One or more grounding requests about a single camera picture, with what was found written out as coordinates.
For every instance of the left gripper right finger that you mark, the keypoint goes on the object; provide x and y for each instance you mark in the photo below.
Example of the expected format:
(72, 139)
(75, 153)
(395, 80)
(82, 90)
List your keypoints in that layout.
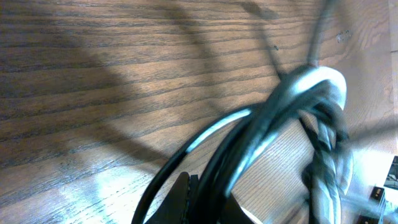
(233, 214)

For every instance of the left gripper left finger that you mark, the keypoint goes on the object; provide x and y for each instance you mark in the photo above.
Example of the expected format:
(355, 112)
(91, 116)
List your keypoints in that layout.
(174, 208)

